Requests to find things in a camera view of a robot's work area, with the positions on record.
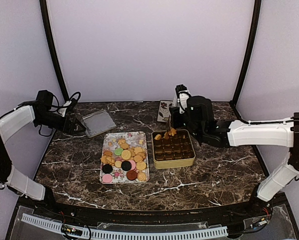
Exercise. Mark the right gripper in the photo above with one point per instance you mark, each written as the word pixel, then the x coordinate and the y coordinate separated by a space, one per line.
pixel 176 123

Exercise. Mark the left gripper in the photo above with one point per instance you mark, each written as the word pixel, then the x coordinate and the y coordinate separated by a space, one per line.
pixel 70 129

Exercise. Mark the flower shaped cookie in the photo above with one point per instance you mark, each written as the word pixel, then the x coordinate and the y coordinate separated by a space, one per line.
pixel 172 132
pixel 166 135

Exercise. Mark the floral cookie tray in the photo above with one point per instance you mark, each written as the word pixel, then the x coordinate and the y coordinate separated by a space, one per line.
pixel 136 143

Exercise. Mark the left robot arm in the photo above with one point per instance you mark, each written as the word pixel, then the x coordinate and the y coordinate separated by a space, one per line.
pixel 18 150

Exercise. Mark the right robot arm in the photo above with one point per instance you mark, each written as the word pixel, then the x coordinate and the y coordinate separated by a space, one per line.
pixel 195 113

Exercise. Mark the square floral plate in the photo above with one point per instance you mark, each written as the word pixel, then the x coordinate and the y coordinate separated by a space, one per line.
pixel 163 111

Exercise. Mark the silver tin lid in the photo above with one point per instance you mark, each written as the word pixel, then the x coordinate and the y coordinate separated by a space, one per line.
pixel 98 123

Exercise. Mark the gold cookie tin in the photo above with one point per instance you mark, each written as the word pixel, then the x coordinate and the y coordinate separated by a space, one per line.
pixel 175 152

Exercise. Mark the green sandwich cookie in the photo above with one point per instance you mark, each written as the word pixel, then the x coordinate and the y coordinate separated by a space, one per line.
pixel 118 151

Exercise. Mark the black sandwich cookie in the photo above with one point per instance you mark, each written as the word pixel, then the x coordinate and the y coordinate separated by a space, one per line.
pixel 107 168
pixel 126 165

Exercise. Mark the dotted round yellow biscuit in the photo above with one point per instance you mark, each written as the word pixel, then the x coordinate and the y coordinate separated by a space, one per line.
pixel 126 154

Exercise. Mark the pink sandwich cookie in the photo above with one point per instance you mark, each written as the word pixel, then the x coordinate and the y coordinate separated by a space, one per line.
pixel 133 164
pixel 107 178

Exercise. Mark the swirl butter cookie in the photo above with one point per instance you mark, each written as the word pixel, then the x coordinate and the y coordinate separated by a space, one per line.
pixel 142 177

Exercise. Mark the brown chocolate cookie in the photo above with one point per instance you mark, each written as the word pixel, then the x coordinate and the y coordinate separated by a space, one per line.
pixel 131 175

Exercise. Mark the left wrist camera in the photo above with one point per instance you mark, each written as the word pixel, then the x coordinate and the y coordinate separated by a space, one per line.
pixel 64 108

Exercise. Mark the white slotted cable duct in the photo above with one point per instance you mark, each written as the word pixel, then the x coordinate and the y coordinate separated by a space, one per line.
pixel 98 234

